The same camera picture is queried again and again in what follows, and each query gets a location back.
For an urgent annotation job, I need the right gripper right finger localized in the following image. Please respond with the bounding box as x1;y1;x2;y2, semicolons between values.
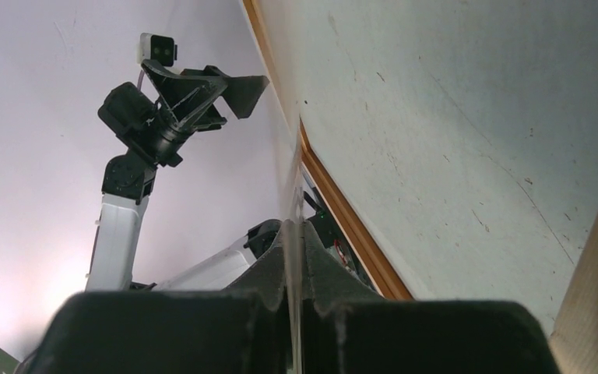
302;223;558;373

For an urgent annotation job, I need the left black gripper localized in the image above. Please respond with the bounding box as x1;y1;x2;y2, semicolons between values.
141;60;269;132

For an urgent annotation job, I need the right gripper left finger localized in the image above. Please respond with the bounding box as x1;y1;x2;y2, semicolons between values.
18;221;291;373

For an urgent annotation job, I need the light wooden picture frame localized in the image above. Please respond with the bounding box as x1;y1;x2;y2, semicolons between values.
244;1;598;373

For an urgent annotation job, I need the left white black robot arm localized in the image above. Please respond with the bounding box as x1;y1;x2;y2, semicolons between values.
86;59;269;291

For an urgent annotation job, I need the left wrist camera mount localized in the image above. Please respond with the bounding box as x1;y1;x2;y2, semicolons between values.
137;33;178;67

